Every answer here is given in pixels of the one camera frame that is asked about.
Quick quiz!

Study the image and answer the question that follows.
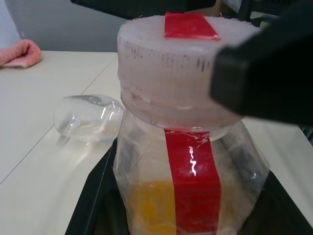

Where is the pink towel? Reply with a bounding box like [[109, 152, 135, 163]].
[[0, 39, 42, 69]]

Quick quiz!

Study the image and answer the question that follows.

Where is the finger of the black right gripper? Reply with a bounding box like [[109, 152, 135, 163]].
[[210, 0, 313, 126], [69, 0, 216, 19]]

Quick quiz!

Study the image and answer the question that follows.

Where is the clear bottle with orange drink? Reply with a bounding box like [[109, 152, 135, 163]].
[[112, 107, 271, 235]]

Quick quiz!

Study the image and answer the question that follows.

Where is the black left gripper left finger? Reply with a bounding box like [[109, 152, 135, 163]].
[[64, 138, 129, 235]]

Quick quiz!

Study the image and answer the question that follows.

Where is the clear wine glass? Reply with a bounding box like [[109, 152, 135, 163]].
[[53, 94, 125, 144]]

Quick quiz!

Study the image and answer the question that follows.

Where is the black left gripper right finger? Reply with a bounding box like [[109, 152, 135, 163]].
[[241, 168, 313, 235]]

